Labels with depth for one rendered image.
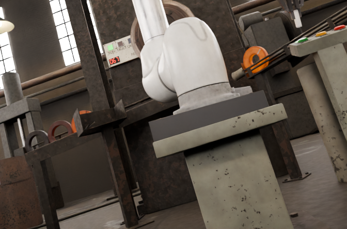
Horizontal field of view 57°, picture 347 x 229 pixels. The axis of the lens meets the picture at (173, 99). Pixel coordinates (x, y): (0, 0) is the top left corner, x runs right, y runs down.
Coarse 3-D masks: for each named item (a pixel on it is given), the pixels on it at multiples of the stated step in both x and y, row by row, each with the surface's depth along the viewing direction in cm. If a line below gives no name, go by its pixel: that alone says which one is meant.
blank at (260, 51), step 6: (252, 48) 188; (258, 48) 185; (246, 54) 191; (252, 54) 188; (258, 54) 185; (264, 54) 182; (246, 60) 191; (252, 60) 192; (264, 60) 183; (246, 66) 192; (264, 66) 183
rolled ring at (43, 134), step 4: (32, 132) 227; (36, 132) 227; (40, 132) 226; (44, 132) 227; (28, 136) 227; (32, 136) 227; (44, 136) 225; (28, 140) 227; (44, 140) 225; (48, 140) 224; (28, 144) 227; (44, 144) 224; (28, 148) 226; (32, 148) 229
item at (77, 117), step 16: (96, 112) 202; (112, 112) 207; (80, 128) 183; (96, 128) 186; (112, 128) 190; (112, 144) 188; (112, 160) 185; (128, 192) 183; (128, 208) 181; (128, 224) 178; (144, 224) 175
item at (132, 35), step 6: (162, 0) 221; (168, 0) 220; (180, 6) 218; (186, 12) 216; (192, 12) 216; (132, 24) 222; (132, 30) 222; (132, 36) 221; (132, 42) 220; (138, 54) 219
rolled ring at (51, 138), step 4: (60, 120) 225; (52, 124) 225; (56, 124) 225; (60, 124) 224; (64, 124) 224; (68, 124) 223; (52, 128) 225; (68, 128) 223; (48, 132) 225; (52, 132) 225; (68, 132) 222; (72, 132) 223; (48, 136) 225; (52, 136) 225; (52, 140) 224
